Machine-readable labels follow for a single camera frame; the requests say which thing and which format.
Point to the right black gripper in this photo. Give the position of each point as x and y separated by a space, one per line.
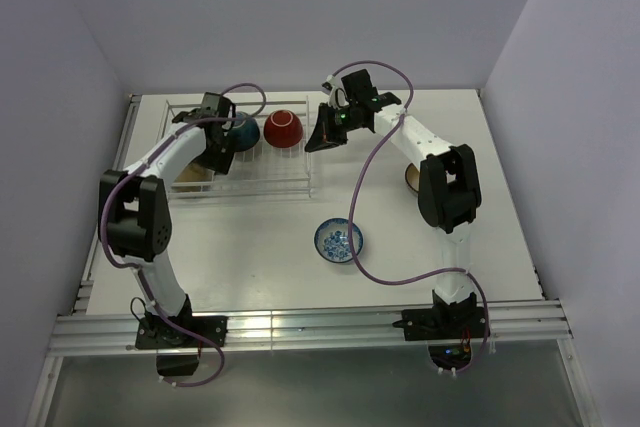
323 135

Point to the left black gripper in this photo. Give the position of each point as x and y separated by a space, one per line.
220 161

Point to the tan bowl dark rim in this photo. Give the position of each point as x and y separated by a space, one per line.
245 132

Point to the black glazed bowl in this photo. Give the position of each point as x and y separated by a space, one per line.
193 179

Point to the white bowl red outside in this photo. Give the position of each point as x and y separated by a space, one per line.
283 129

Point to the small tan bowl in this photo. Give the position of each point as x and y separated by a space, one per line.
412 178

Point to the blue white patterned bowl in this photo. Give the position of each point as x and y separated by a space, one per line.
331 241

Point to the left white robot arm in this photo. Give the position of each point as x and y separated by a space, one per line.
135 226

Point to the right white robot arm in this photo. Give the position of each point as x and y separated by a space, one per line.
449 192

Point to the white wire dish rack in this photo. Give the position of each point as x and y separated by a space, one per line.
264 171

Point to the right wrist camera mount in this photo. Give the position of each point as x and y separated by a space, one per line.
355 88

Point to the aluminium rail frame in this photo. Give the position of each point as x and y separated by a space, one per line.
312 343

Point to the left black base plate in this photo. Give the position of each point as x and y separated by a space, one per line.
154 333

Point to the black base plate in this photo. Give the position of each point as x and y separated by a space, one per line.
436 324
154 333

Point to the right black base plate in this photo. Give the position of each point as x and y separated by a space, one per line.
436 324

